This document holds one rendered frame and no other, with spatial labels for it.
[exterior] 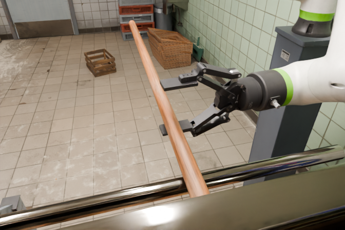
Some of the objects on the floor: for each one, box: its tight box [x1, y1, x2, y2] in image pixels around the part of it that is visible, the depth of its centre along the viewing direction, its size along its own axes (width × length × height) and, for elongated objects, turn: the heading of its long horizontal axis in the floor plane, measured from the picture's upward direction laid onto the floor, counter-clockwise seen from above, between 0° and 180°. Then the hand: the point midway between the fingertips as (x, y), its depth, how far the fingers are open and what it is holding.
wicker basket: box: [148, 40, 191, 70], centre depth 370 cm, size 49×56×28 cm
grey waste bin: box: [154, 3, 173, 36], centre depth 473 cm, size 37×37×55 cm
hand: (169, 108), depth 52 cm, fingers open, 11 cm apart
